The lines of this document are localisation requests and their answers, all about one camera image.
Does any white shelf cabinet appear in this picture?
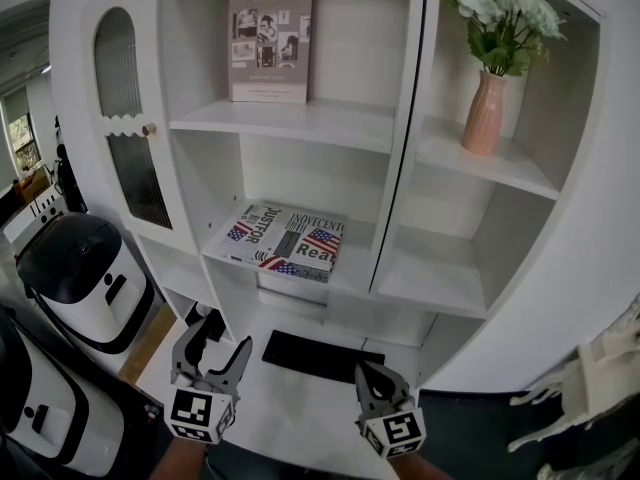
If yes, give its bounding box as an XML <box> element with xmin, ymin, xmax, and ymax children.
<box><xmin>79</xmin><ymin>0</ymin><xmax>611</xmax><ymax>389</ymax></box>

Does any pink ribbed vase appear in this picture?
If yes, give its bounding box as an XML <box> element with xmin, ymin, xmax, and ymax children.
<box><xmin>460</xmin><ymin>70</ymin><xmax>508</xmax><ymax>158</ymax></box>

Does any black keyboard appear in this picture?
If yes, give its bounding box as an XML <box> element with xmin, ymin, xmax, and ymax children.
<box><xmin>261</xmin><ymin>329</ymin><xmax>386</xmax><ymax>384</ymax></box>

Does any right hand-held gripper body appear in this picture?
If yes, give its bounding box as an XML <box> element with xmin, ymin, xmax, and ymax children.
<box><xmin>355</xmin><ymin>398</ymin><xmax>427</xmax><ymax>460</ymax></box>

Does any flag print book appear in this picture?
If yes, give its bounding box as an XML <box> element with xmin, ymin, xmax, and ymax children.
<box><xmin>208</xmin><ymin>202</ymin><xmax>347</xmax><ymax>284</ymax></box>

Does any window with green view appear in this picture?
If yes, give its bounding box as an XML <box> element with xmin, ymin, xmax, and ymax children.
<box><xmin>4</xmin><ymin>115</ymin><xmax>41</xmax><ymax>174</ymax></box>

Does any person's right forearm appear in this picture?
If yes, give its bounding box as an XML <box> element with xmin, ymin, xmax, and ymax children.
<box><xmin>387</xmin><ymin>450</ymin><xmax>451</xmax><ymax>480</ymax></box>

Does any white table top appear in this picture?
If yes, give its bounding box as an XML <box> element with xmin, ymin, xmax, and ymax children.
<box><xmin>134</xmin><ymin>312</ymin><xmax>426</xmax><ymax>480</ymax></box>

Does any brown cardboard box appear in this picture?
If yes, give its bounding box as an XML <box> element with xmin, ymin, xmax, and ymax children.
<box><xmin>118</xmin><ymin>302</ymin><xmax>177</xmax><ymax>384</ymax></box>

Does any white arched glass cabinet door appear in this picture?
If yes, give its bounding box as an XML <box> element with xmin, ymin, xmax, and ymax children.
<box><xmin>82</xmin><ymin>2</ymin><xmax>201</xmax><ymax>249</ymax></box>

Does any grey photo cover book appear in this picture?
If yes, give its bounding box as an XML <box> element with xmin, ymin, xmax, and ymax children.
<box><xmin>228</xmin><ymin>0</ymin><xmax>316</xmax><ymax>104</ymax></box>

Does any white flower bouquet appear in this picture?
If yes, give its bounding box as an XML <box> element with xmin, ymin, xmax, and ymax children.
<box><xmin>432</xmin><ymin>0</ymin><xmax>569</xmax><ymax>78</ymax></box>

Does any person's left forearm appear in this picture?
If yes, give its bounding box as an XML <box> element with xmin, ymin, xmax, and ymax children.
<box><xmin>159</xmin><ymin>435</ymin><xmax>209</xmax><ymax>480</ymax></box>

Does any white ornate chair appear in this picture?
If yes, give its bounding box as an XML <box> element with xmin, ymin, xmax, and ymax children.
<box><xmin>507</xmin><ymin>292</ymin><xmax>640</xmax><ymax>480</ymax></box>

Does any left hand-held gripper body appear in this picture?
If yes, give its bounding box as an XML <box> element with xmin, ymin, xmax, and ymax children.
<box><xmin>163</xmin><ymin>369</ymin><xmax>239</xmax><ymax>445</ymax></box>

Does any white black service robot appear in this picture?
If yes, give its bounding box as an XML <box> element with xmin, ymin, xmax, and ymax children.
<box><xmin>15</xmin><ymin>211</ymin><xmax>155</xmax><ymax>355</ymax></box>
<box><xmin>0</xmin><ymin>307</ymin><xmax>125</xmax><ymax>469</ymax></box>

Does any black tissue box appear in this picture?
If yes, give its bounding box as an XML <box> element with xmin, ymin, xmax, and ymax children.
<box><xmin>192</xmin><ymin>305</ymin><xmax>227</xmax><ymax>343</ymax></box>

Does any white rack with black slots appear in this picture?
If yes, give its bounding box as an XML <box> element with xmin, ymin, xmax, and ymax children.
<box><xmin>29</xmin><ymin>192</ymin><xmax>64</xmax><ymax>224</ymax></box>

